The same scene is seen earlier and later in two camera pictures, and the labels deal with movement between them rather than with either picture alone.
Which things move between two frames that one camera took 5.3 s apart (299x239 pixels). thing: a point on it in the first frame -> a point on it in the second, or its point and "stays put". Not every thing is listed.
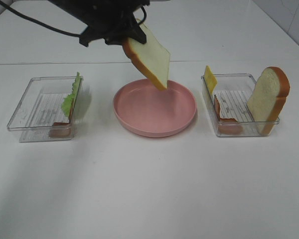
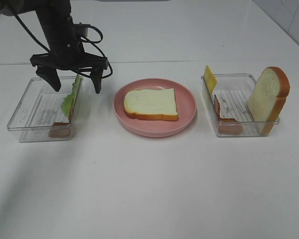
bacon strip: [226, 126] stays put
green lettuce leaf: [67, 102] stays put
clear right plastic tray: [230, 113] stays put
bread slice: [151, 58] -> [158, 104]
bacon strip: [62, 129] stays put
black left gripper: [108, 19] -> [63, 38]
